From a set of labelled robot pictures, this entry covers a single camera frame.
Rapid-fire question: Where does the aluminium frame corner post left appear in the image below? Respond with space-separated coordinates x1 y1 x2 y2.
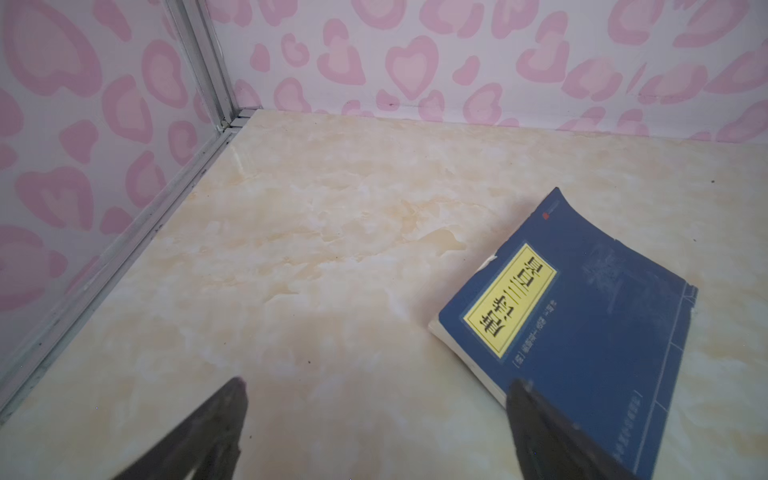
162 0 259 133

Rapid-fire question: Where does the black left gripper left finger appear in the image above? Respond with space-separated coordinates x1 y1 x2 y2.
116 377 248 479

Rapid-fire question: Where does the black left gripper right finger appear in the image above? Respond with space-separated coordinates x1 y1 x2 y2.
506 379 636 480

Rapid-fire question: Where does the blue book yellow label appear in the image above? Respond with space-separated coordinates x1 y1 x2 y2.
430 189 698 479

